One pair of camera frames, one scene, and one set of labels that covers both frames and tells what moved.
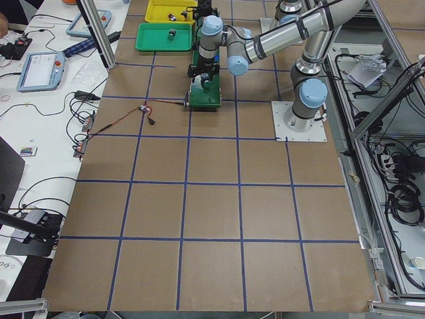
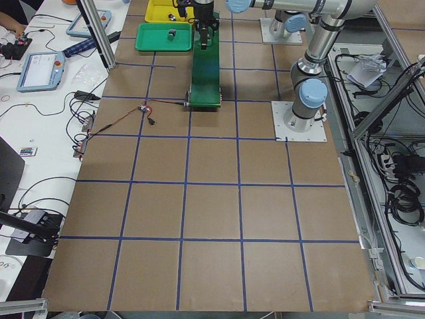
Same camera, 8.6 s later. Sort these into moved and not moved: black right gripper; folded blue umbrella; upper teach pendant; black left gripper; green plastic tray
Moved: black right gripper; black left gripper
Not moved: green plastic tray; folded blue umbrella; upper teach pendant
